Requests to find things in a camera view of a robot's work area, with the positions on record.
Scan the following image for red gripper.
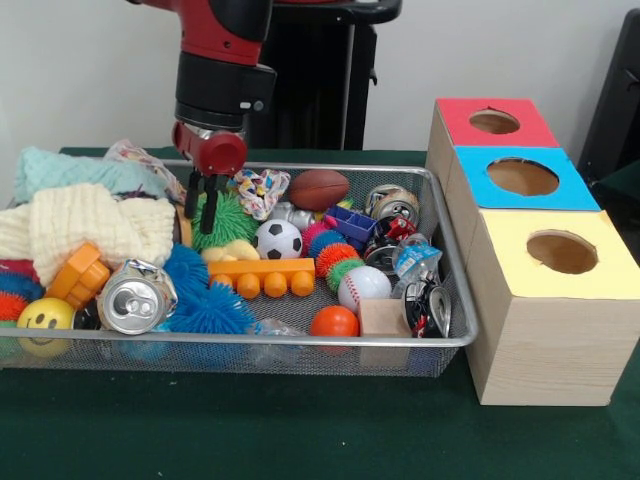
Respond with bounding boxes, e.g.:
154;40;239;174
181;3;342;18
172;121;249;235

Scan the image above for yellow duck plush toy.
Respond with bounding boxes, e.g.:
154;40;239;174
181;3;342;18
201;238;261;264

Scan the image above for cream knitted cloth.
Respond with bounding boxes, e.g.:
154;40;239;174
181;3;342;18
0;182;177;286

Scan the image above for mint green knitted cloth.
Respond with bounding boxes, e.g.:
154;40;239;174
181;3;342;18
13;146;169;201

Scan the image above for wooden box with three holes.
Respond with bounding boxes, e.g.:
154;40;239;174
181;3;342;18
425;97;640;407

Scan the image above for bright green spiky ball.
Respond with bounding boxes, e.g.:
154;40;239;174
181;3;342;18
191;192;256;254

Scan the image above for black and white soccer ball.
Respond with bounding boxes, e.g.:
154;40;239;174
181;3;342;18
253;219;304;261

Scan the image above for long orange building brick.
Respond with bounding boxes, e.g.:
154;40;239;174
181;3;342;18
207;258;316;300

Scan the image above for brown toy football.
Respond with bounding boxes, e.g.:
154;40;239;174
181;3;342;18
288;169;350;212

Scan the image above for crushed silver drink can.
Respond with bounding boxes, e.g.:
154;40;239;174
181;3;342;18
97;258;179;336

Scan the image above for orange ball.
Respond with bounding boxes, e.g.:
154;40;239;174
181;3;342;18
310;305;361;339

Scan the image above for white baseball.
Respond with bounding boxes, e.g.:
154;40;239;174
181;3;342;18
337;265;393;314

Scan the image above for dark green tablecloth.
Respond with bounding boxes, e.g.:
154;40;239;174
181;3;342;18
0;145;640;480
589;159;640;226

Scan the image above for black upright panel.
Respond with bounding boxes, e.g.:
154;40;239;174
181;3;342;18
577;7;640;174

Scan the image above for shallow wire mesh bin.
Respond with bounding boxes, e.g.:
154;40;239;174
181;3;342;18
0;156;481;377

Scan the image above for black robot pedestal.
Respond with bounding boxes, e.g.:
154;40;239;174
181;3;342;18
259;0;409;150

